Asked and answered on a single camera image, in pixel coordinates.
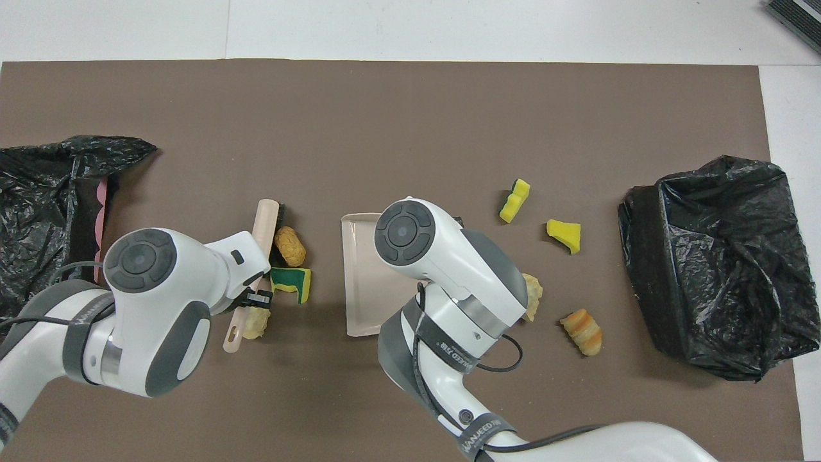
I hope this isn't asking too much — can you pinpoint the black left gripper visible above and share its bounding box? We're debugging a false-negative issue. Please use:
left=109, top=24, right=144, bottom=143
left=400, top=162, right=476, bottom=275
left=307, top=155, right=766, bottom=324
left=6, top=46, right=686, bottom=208
left=228, top=289, right=274, bottom=315

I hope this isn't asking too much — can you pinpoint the pale round bread piece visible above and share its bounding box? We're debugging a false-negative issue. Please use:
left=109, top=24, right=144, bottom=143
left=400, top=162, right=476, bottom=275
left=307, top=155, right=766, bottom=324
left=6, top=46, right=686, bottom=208
left=241, top=307, right=271, bottom=341

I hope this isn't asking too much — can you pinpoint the brown peanut shaped bread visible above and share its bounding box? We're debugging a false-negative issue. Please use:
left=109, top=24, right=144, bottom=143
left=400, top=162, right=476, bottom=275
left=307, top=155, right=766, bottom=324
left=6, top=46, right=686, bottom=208
left=274, top=226, right=307, bottom=268

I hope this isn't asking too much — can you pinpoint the beige brush with black bristles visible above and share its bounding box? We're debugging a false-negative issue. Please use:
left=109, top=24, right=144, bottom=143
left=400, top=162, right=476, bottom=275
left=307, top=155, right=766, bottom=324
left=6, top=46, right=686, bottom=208
left=223, top=200, right=286, bottom=354

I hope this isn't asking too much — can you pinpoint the beige plastic dustpan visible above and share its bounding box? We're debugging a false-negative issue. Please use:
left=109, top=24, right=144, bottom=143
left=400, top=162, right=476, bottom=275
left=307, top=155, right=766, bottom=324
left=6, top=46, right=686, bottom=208
left=341, top=213, right=427, bottom=338

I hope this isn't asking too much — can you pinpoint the yellow sponge piece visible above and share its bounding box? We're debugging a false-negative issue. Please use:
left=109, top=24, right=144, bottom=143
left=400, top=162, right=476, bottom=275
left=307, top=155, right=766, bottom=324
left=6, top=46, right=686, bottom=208
left=546, top=219, right=582, bottom=255

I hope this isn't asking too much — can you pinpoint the orange striped croissant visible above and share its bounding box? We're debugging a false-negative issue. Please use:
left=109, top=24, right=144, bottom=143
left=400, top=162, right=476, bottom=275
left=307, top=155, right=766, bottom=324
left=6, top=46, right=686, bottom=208
left=559, top=309, right=604, bottom=357

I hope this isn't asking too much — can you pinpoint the black bag lined pink bin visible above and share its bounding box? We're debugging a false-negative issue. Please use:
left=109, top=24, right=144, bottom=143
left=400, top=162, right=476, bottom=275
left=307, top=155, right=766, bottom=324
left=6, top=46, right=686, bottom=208
left=0, top=135, right=158, bottom=321

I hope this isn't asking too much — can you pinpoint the brown table mat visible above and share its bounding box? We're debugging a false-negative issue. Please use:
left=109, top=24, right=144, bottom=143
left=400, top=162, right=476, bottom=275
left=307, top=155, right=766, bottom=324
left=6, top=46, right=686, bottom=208
left=0, top=60, right=806, bottom=462

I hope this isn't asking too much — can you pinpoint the dark grey ribbed object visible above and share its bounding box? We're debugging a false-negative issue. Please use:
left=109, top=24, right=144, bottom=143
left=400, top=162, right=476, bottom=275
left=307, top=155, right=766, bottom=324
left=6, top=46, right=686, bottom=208
left=765, top=0, right=821, bottom=55

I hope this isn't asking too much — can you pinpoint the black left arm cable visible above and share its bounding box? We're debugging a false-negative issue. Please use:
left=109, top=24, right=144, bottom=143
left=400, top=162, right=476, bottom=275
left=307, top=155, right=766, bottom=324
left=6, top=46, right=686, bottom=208
left=0, top=260, right=119, bottom=334

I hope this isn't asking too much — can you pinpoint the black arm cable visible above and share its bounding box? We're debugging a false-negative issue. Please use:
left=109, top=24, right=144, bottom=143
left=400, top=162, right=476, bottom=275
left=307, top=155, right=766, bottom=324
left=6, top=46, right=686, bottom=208
left=0, top=260, right=119, bottom=334
left=410, top=282, right=616, bottom=462

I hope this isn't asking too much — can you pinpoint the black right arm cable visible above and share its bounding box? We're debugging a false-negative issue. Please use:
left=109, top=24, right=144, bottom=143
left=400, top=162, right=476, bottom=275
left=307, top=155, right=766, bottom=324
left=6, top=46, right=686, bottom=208
left=410, top=282, right=616, bottom=462

